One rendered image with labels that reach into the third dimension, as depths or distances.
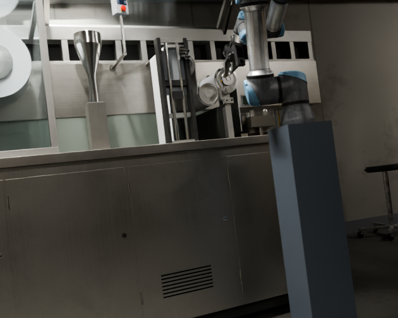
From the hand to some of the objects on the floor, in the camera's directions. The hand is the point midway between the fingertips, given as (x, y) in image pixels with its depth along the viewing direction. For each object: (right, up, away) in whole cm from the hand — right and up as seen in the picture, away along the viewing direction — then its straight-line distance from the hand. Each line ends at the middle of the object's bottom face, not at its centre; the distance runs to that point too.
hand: (229, 74), depth 249 cm
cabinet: (-74, -136, -33) cm, 158 cm away
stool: (+157, -115, +161) cm, 252 cm away
